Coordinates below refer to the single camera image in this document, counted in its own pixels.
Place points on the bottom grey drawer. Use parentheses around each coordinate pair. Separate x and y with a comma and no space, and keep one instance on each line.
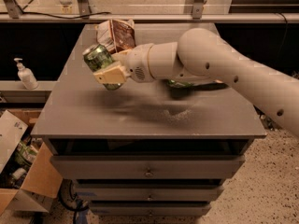
(150,208)

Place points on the green soda can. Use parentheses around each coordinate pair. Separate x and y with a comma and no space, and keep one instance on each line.
(96,57)

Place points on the grey drawer cabinet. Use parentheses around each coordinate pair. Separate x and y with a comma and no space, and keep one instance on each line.
(82,118)

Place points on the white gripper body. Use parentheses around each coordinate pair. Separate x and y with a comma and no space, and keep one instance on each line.
(135,62)

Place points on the grey drawer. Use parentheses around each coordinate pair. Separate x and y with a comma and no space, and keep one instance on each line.
(150,208)
(148,193)
(147,167)

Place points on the open cardboard box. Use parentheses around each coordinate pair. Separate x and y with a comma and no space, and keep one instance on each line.
(28,182)

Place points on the green snack bag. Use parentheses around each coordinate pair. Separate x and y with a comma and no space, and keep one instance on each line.
(185,85)

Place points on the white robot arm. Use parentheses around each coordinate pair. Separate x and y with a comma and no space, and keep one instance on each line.
(200,55)

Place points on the brown chip bag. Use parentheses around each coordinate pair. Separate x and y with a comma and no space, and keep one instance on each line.
(116,35)

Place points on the middle grey drawer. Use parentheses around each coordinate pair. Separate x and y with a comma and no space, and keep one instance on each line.
(148,193)

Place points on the white pump bottle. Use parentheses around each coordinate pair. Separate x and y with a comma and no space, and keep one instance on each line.
(26,76)

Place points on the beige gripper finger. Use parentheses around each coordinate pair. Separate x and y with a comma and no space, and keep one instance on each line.
(112,74)
(120,56)

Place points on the top grey drawer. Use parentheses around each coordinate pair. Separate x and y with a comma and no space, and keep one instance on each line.
(147,167)

